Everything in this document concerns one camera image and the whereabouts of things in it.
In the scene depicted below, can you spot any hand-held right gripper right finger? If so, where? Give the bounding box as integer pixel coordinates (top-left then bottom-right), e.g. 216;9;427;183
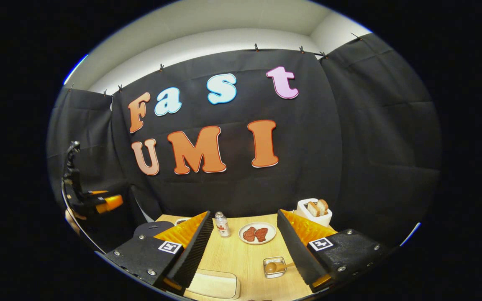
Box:
276;209;390;293

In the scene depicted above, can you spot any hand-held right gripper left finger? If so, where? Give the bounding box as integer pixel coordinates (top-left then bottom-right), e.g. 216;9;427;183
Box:
104;211;214;293

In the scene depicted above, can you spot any wooden spoon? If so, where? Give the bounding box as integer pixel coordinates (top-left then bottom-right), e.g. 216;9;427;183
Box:
265;261;296;275

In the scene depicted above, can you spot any dark lidded rice cooker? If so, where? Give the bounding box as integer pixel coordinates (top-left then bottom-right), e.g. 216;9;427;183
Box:
133;221;174;240

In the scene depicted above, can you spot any white round plate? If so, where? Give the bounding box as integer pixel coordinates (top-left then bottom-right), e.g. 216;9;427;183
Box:
238;222;277;245

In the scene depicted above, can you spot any small clear bottle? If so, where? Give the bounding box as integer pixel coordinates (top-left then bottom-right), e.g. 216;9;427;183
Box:
215;212;232;238

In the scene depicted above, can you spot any white toaster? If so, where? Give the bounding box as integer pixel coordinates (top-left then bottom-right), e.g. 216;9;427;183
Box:
296;198;333;227

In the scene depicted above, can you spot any black backdrop cloth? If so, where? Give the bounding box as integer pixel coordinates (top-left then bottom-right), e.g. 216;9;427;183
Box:
46;33;441;251

